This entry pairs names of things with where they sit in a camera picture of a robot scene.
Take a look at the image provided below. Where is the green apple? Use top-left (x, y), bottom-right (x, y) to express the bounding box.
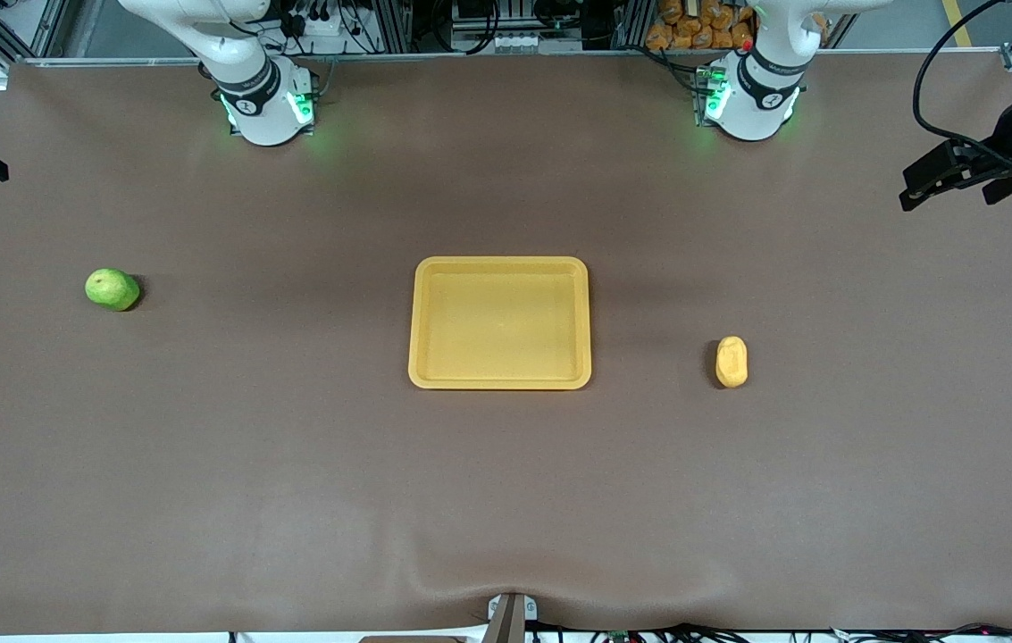
top-left (85, 268), bottom-right (141, 313)

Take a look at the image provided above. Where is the white power strip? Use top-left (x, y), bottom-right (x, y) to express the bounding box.
top-left (287, 7), bottom-right (359, 41)

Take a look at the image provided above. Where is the aluminium table edge rail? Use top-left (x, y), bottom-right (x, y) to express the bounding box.
top-left (19, 49), bottom-right (1007, 65)

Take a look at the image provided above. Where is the yellow plastic tray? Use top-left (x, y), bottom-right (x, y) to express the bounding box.
top-left (407, 256), bottom-right (593, 391)

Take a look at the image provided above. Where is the yellow potato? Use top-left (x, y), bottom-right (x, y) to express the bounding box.
top-left (715, 336), bottom-right (749, 389)

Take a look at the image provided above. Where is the orange toy food pile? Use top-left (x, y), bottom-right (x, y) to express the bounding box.
top-left (645, 0), bottom-right (830, 51)

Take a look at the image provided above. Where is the brown table mat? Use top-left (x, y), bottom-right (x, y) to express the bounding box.
top-left (0, 52), bottom-right (1012, 637)

